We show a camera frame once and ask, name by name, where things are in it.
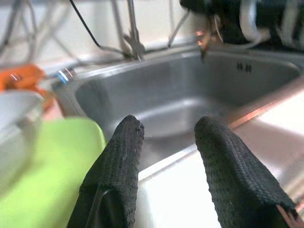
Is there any steel sink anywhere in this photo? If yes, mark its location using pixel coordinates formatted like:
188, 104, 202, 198
52, 45, 304, 171

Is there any long thin black cable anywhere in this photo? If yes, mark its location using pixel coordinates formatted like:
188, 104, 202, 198
68, 0, 133, 57

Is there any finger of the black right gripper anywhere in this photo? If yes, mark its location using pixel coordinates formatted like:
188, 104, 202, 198
212, 0, 242, 45
180, 0, 214, 19

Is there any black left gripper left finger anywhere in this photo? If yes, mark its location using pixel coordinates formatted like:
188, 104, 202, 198
67, 115, 145, 228

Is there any copper spoon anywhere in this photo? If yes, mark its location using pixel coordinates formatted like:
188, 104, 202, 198
196, 29, 211, 64

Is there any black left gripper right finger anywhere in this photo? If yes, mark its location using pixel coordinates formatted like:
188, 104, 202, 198
194, 115, 300, 228

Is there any grey cable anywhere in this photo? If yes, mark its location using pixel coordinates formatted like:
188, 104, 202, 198
167, 11, 190, 48

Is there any green plate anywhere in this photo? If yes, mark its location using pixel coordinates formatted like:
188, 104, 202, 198
0, 117, 106, 228

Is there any white bowl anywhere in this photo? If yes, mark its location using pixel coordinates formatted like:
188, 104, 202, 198
0, 91, 46, 190

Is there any thin white cable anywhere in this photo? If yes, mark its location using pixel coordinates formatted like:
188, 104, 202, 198
213, 15, 224, 43

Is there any white water hose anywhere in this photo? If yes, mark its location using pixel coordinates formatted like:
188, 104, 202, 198
238, 0, 271, 49

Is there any orange bowl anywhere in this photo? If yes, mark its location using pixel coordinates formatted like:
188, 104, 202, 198
0, 64, 47, 92

